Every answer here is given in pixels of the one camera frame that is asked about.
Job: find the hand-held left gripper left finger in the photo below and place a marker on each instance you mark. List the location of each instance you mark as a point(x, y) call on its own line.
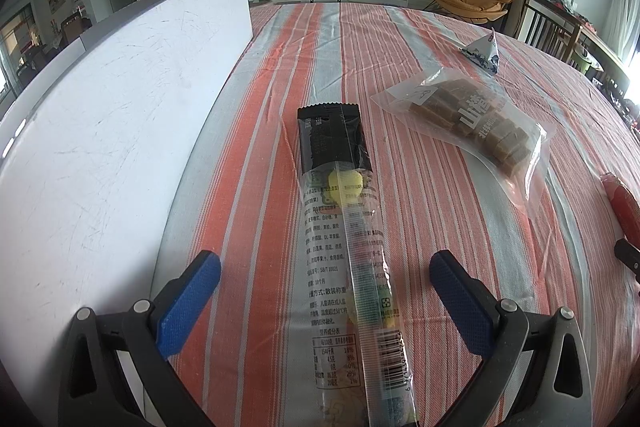
point(187, 302)

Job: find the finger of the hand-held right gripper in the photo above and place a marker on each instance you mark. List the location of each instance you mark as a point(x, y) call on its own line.
point(630, 259)

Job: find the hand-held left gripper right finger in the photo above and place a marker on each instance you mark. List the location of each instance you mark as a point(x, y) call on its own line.
point(462, 302)

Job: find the red snack packet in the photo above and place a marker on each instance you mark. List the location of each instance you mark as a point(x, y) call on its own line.
point(625, 202)

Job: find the long black clear candy packet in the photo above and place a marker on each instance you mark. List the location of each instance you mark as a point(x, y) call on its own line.
point(335, 232)

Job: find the striped tablecloth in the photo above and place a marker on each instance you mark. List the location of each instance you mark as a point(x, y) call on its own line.
point(440, 257)

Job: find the clear bag of brown cubes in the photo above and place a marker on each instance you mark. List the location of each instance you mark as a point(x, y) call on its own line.
point(475, 122)

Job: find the white board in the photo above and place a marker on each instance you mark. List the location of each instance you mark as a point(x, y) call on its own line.
point(100, 132)

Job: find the cluttered side table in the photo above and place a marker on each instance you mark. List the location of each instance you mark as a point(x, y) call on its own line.
point(595, 37)

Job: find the white blue triangular packet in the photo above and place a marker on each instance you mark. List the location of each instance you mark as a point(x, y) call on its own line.
point(485, 54)

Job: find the dark wooden chair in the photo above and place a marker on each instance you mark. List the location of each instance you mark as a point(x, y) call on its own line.
point(547, 22)

